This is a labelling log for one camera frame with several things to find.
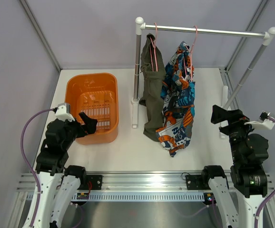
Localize olive green shorts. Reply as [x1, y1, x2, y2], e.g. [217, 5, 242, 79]
[139, 33, 166, 142]

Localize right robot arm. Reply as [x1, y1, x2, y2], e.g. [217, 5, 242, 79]
[201, 105, 269, 228]

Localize colourful patterned shorts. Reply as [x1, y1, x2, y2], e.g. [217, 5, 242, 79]
[156, 41, 196, 157]

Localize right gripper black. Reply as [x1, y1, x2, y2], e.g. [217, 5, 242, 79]
[212, 104, 261, 163]

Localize orange plastic laundry basket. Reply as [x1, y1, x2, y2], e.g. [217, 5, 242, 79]
[65, 73, 119, 145]

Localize pink wire hanger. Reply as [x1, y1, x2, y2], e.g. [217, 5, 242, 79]
[189, 25, 198, 82]
[149, 23, 158, 72]

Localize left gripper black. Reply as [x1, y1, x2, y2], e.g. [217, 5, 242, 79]
[62, 112, 97, 150]

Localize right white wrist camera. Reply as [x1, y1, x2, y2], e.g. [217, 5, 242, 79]
[244, 111, 275, 130]

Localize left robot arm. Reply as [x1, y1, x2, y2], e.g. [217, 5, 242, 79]
[23, 112, 97, 228]

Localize white slotted cable duct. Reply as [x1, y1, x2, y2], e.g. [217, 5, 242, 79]
[26, 191, 211, 202]

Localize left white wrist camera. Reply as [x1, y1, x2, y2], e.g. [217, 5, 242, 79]
[54, 103, 75, 122]

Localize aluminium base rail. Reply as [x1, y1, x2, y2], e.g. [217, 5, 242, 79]
[15, 172, 271, 192]

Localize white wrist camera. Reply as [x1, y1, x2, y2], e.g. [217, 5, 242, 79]
[54, 103, 75, 122]
[244, 111, 275, 130]

